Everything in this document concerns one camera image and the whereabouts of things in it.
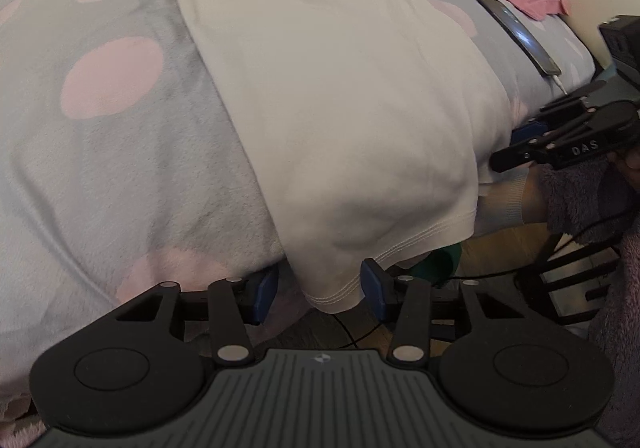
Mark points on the black smartphone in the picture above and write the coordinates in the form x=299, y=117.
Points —
x=515, y=27

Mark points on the green object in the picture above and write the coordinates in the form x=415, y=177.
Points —
x=437, y=265

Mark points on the grey pink-dotted blanket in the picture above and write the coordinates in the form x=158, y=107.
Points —
x=100, y=152

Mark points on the person's right hand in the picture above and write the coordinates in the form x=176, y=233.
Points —
x=626, y=163

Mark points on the white t-shirt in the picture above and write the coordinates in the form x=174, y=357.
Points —
x=325, y=102

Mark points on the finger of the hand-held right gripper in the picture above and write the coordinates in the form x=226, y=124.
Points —
x=575, y=145
x=532, y=131

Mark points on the white sock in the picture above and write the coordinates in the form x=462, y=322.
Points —
x=505, y=205

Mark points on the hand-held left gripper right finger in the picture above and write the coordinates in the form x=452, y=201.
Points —
x=372, y=288

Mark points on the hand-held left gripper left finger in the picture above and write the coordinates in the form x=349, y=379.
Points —
x=265, y=290

